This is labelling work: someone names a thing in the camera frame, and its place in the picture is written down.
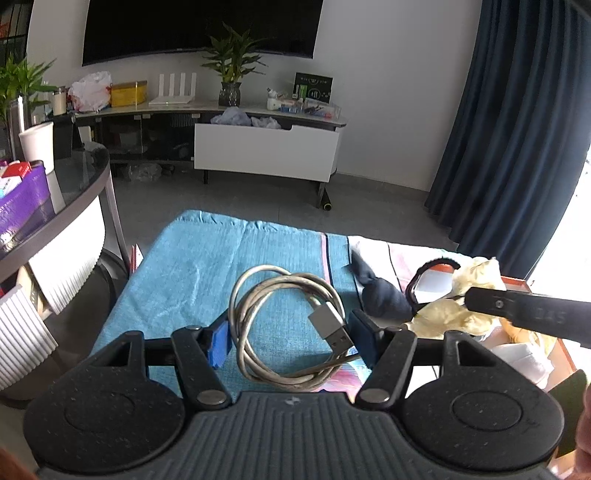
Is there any black and green box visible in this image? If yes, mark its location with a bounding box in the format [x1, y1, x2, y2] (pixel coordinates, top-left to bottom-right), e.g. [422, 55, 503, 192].
[294, 72, 334, 103]

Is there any black wall television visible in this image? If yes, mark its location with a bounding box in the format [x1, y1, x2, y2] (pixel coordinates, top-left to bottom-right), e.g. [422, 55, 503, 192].
[82, 0, 324, 67]

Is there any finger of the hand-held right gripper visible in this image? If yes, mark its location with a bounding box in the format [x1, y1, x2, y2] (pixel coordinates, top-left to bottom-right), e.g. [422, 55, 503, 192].
[464, 285, 591, 350]

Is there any white drawer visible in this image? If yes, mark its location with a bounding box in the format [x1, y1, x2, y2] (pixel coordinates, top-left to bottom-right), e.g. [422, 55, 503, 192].
[194, 122, 341, 185]

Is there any blue blanket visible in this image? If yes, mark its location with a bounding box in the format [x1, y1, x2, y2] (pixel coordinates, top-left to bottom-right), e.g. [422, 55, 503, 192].
[90, 210, 366, 394]

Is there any dark navy cloth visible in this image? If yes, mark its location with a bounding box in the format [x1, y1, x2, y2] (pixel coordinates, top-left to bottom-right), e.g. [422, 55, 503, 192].
[348, 247, 417, 320]

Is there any steel thermos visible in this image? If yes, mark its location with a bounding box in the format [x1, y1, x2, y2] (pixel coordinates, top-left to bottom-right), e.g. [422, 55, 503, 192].
[9, 95, 36, 136]

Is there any person's right forearm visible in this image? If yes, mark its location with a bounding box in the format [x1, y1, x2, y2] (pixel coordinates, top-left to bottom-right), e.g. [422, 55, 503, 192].
[574, 382, 591, 480]

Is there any dark green plush cushion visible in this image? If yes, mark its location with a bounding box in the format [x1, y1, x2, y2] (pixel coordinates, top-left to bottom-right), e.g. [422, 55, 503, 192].
[549, 368, 590, 467]

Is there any potted plant in dark vase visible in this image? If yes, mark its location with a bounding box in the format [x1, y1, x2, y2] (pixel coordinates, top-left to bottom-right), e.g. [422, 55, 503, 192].
[201, 23, 269, 108]

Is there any orange cardboard box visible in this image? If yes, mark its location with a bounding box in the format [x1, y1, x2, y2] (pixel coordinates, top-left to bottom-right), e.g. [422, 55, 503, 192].
[500, 275, 583, 394]

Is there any dark blue curtain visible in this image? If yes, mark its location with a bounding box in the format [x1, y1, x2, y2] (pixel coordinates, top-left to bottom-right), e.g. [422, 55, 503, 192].
[425, 0, 591, 280]

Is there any purple basket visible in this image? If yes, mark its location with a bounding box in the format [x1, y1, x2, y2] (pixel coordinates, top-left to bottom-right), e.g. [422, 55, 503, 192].
[0, 160, 55, 250]

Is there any clear plastic box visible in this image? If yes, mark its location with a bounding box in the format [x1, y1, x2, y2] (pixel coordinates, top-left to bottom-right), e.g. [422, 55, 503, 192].
[302, 102, 342, 120]

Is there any glass top table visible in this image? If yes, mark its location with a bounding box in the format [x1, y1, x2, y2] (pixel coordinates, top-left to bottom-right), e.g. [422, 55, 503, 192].
[0, 142, 133, 302]

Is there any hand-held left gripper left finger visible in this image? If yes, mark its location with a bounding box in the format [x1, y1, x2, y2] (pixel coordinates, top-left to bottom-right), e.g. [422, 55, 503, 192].
[90, 309, 234, 411]

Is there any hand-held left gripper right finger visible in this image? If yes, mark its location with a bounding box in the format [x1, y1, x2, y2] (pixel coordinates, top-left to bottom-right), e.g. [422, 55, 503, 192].
[348, 310, 493, 410]

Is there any white paper cup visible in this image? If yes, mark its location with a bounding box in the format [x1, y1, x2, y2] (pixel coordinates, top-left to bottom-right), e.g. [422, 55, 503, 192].
[18, 121, 57, 174]

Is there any white ribbed panel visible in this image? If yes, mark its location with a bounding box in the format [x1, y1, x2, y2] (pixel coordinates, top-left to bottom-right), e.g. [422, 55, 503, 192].
[28, 200, 107, 315]
[0, 284, 59, 394]

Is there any tall green plant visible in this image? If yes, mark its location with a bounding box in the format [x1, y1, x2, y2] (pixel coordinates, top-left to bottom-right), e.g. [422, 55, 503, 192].
[0, 55, 59, 136]

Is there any bluish plastic bag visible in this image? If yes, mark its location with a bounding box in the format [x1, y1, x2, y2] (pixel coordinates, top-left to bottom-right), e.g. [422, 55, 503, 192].
[211, 107, 253, 127]

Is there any white TV cabinet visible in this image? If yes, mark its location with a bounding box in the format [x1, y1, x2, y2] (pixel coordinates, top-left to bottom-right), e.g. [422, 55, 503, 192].
[69, 102, 348, 168]

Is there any red and white box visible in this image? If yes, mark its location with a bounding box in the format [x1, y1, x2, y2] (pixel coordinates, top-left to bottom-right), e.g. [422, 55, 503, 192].
[0, 161, 33, 181]

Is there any white cloth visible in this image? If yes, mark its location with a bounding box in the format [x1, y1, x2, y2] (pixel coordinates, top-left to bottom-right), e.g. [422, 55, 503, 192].
[489, 342, 553, 387]

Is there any grey USB cable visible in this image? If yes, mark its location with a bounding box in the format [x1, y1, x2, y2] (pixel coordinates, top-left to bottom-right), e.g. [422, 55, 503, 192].
[228, 264, 371, 385]

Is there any clear plastic bag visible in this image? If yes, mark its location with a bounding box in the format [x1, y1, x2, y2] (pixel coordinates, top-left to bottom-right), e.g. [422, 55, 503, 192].
[126, 161, 163, 184]

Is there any yellow box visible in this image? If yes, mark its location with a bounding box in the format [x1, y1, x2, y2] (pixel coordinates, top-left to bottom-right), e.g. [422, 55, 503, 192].
[111, 80, 149, 108]

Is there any white router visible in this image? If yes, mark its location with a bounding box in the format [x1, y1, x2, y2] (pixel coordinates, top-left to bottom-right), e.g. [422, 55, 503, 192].
[148, 73, 199, 106]

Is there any yellow soft cloth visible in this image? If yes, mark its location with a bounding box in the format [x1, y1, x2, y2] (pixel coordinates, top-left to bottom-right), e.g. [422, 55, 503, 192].
[401, 256, 507, 341]

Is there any black strap with orange trim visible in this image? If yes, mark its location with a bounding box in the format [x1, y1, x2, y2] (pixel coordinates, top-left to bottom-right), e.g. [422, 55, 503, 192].
[405, 258, 463, 320]

